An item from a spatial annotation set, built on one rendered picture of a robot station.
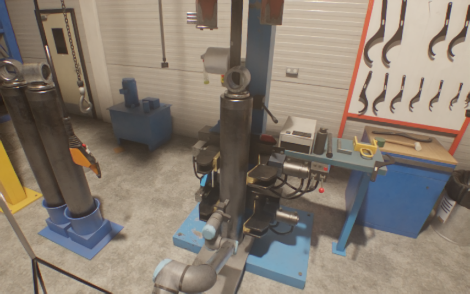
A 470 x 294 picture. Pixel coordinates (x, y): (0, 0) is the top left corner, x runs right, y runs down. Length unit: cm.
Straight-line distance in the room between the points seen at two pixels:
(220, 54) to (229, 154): 114
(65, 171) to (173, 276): 139
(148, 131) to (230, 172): 237
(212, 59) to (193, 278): 192
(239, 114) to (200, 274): 91
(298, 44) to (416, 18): 133
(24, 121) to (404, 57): 385
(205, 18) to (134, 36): 321
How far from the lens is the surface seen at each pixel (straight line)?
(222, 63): 242
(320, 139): 177
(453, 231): 333
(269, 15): 152
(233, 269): 212
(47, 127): 211
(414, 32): 351
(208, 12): 143
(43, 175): 257
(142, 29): 445
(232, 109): 150
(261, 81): 191
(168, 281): 119
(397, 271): 276
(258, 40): 188
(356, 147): 201
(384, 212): 291
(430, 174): 273
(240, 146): 160
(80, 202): 243
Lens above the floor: 190
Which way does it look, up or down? 28 degrees down
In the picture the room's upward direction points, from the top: 2 degrees clockwise
